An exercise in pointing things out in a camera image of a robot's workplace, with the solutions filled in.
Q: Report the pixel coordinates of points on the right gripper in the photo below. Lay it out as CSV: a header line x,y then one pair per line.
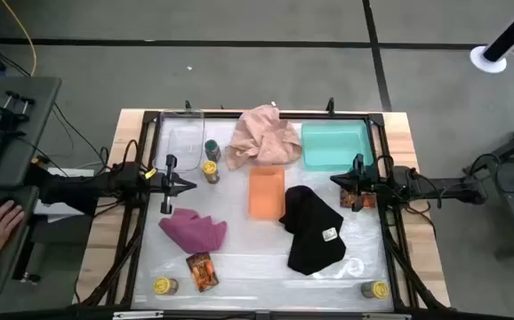
x,y
360,184

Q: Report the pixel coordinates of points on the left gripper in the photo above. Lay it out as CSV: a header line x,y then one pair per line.
x,y
168,186

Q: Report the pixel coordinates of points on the yellow lid spice jar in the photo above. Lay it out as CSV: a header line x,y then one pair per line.
x,y
376,290
164,285
211,171

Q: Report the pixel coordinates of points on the green lid spice jar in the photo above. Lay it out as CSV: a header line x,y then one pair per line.
x,y
212,150

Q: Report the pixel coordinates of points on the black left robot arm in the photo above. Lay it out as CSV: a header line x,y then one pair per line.
x,y
123,178

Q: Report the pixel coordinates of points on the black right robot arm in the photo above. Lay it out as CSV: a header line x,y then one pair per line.
x,y
444,184

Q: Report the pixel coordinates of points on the orange spice packet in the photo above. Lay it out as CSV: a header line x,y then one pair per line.
x,y
346,200
202,272

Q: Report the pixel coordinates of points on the teal plastic bin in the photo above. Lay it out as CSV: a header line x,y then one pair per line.
x,y
332,146

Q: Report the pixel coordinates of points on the clear plastic bin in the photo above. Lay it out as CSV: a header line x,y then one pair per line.
x,y
186,142

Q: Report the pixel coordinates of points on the magenta cloth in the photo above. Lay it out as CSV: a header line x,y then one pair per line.
x,y
192,231

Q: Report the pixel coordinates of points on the black cloth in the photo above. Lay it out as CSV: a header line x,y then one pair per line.
x,y
312,235

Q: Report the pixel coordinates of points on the orange tray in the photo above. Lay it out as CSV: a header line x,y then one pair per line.
x,y
266,193

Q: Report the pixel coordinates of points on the pink cloth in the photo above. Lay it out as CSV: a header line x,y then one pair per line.
x,y
261,138

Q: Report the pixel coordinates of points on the white plastic table cover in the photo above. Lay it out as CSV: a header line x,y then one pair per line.
x,y
239,266

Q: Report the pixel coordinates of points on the grey keyboard desk panel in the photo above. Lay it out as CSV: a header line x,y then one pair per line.
x,y
30,142

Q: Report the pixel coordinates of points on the small metal caster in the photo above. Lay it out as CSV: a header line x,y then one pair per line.
x,y
30,278

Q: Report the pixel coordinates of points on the black clamp stand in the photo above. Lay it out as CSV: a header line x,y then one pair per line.
x,y
10,113

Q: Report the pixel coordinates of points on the black pole white base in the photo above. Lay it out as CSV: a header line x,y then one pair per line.
x,y
506,41

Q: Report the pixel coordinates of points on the black metal table frame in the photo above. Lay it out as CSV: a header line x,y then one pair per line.
x,y
149,117

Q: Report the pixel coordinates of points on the black frame clamp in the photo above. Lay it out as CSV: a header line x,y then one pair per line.
x,y
330,105
188,106

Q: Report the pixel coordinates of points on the silver metal bracket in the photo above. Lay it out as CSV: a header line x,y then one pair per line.
x,y
386,317
137,315

